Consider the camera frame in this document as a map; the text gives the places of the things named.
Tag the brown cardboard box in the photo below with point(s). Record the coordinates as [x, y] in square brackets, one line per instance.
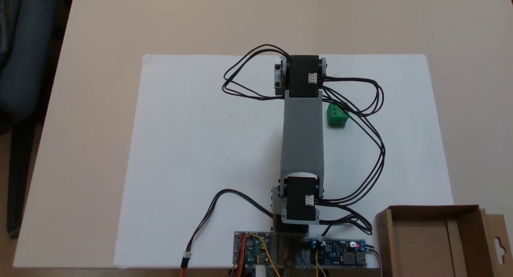
[425, 245]

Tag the green die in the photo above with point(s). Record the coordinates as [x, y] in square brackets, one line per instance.
[336, 117]

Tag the dark blue chair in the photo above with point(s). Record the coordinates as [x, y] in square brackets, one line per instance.
[32, 48]

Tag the white plug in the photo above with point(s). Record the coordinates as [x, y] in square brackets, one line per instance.
[261, 271]

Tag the metal table clamp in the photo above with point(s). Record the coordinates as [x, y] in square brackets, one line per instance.
[288, 265]

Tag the long blue circuit board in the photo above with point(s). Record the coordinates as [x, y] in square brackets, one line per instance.
[340, 255]

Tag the white paper sheet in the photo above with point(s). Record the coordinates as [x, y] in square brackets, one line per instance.
[180, 148]
[413, 168]

